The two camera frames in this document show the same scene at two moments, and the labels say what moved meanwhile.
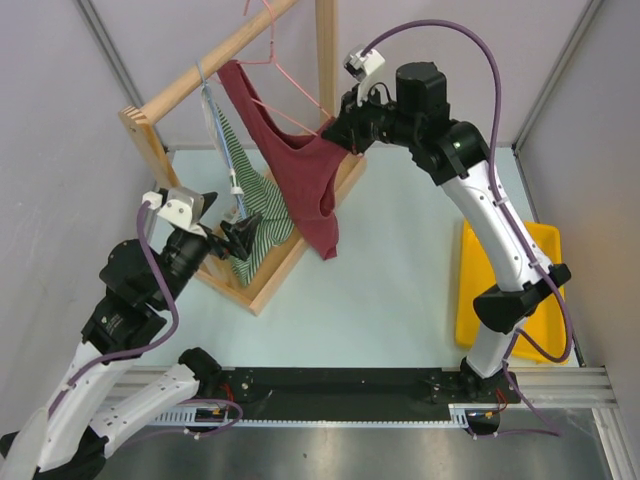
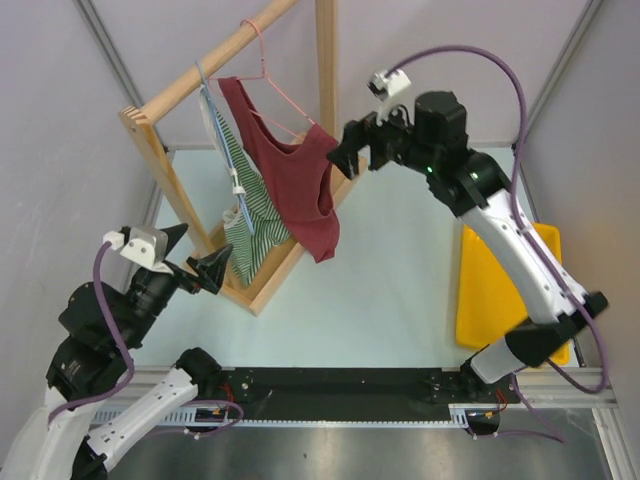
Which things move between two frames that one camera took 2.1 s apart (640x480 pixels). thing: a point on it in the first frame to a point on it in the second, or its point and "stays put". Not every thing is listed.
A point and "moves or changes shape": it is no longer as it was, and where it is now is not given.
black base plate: x=356 y=392 stays put
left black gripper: x=242 y=234 to x=212 y=266
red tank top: x=304 y=166 moves or changes shape
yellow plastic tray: x=545 y=332 stays put
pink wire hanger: x=272 y=61 to x=263 y=77
